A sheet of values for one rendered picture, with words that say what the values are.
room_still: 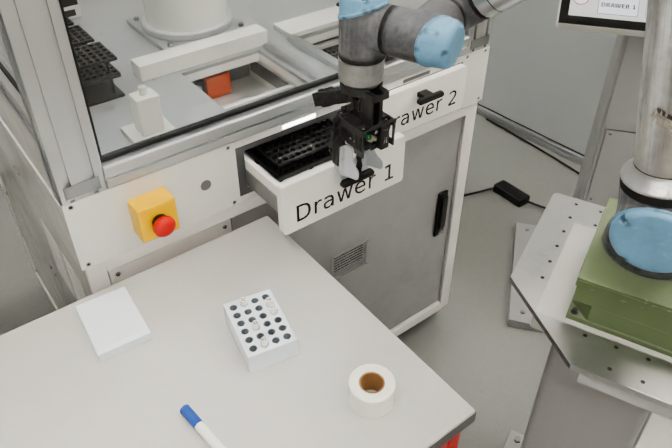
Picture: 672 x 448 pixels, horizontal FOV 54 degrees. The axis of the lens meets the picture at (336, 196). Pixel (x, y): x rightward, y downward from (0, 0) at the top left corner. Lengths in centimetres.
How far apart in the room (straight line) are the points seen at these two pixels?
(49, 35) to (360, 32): 44
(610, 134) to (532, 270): 85
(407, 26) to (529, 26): 200
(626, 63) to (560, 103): 105
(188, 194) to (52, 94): 32
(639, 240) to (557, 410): 55
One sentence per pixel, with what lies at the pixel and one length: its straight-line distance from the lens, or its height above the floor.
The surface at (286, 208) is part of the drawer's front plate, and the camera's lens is 118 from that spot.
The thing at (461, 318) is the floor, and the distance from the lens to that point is 221.
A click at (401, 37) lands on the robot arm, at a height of 121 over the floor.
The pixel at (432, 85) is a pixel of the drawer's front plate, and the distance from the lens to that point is 151.
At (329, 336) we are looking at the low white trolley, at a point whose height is 76.
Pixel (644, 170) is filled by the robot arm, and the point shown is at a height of 111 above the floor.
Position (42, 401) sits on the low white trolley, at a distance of 113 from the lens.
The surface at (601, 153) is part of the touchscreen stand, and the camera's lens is 209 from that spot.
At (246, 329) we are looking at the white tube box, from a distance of 109.
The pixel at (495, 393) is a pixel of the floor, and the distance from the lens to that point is 204.
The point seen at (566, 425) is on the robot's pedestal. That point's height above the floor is 45.
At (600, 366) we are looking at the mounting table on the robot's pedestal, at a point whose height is 76.
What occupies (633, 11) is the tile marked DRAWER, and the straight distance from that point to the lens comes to 181.
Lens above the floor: 161
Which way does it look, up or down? 37 degrees down
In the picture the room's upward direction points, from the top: straight up
